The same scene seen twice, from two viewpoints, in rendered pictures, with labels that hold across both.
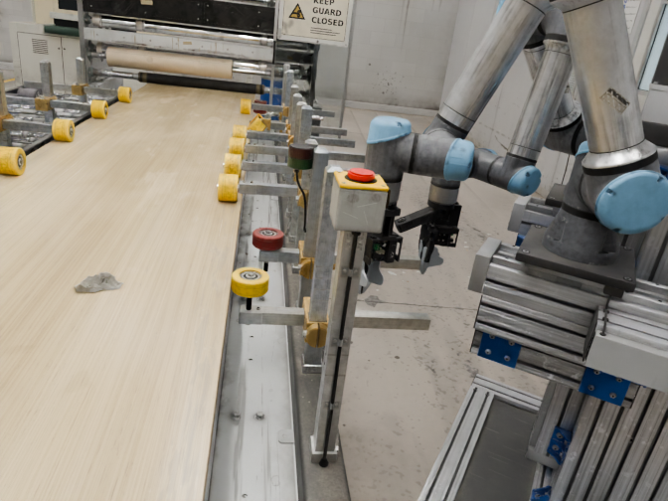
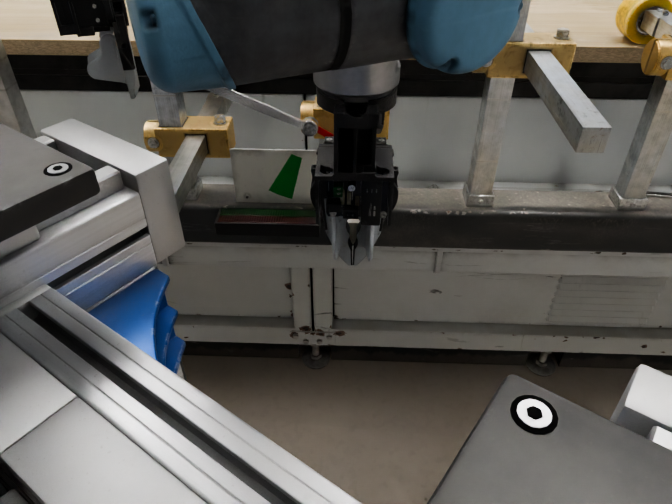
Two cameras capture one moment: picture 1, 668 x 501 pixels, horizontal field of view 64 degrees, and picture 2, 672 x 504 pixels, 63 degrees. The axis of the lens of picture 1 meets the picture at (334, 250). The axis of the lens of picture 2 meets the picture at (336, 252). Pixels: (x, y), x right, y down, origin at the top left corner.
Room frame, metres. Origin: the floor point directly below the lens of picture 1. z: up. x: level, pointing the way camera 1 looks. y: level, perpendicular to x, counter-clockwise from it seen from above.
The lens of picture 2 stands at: (1.42, -0.73, 1.21)
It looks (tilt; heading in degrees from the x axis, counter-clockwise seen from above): 38 degrees down; 102
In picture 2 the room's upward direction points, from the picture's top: straight up
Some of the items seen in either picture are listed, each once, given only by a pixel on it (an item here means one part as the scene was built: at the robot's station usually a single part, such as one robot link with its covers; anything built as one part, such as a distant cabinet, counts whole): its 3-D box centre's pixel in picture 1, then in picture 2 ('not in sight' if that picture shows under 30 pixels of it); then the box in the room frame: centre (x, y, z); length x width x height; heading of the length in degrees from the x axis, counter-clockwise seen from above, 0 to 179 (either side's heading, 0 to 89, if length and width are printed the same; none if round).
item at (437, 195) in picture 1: (442, 193); (360, 63); (1.35, -0.26, 1.05); 0.08 x 0.08 x 0.05
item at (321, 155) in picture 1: (311, 241); not in sight; (1.25, 0.06, 0.91); 0.04 x 0.04 x 0.48; 10
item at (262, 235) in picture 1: (266, 250); not in sight; (1.27, 0.17, 0.85); 0.08 x 0.08 x 0.11
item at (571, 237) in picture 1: (584, 228); not in sight; (1.07, -0.52, 1.09); 0.15 x 0.15 x 0.10
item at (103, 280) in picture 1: (97, 278); not in sight; (0.91, 0.45, 0.91); 0.09 x 0.07 x 0.02; 128
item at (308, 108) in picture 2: (307, 258); (345, 117); (1.27, 0.07, 0.85); 0.14 x 0.06 x 0.05; 10
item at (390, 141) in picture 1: (388, 148); not in sight; (0.99, -0.08, 1.22); 0.09 x 0.08 x 0.11; 83
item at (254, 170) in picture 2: not in sight; (311, 178); (1.22, 0.03, 0.75); 0.26 x 0.01 x 0.10; 10
